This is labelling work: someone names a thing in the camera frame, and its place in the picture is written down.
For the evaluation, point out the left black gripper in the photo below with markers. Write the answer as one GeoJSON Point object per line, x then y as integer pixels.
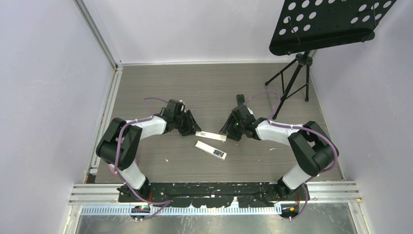
{"type": "Point", "coordinates": [191, 126]}

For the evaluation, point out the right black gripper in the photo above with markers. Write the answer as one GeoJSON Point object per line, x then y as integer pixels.
{"type": "Point", "coordinates": [228, 128]}

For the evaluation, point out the white remote battery cover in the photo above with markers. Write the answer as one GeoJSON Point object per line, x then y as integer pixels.
{"type": "Point", "coordinates": [211, 136]}

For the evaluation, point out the white silver prism bar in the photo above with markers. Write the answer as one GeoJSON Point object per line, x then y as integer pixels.
{"type": "Point", "coordinates": [208, 149]}

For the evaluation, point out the blue purple battery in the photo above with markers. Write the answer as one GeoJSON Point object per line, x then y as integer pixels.
{"type": "Point", "coordinates": [219, 153]}

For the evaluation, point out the black remote control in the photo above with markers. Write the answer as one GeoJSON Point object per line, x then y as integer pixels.
{"type": "Point", "coordinates": [240, 99]}

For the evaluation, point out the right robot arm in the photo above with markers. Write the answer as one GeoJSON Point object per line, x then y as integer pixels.
{"type": "Point", "coordinates": [313, 150]}

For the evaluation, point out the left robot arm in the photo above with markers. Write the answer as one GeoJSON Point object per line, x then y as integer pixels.
{"type": "Point", "coordinates": [119, 144]}

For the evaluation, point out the black tripod stand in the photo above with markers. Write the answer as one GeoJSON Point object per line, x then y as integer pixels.
{"type": "Point", "coordinates": [303, 61]}

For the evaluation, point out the black perforated music stand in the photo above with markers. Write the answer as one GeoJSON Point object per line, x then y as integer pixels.
{"type": "Point", "coordinates": [306, 25]}

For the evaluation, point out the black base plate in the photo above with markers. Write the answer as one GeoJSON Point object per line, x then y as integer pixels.
{"type": "Point", "coordinates": [213, 194]}

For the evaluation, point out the white slotted cable duct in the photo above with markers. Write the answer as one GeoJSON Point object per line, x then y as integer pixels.
{"type": "Point", "coordinates": [146, 210]}

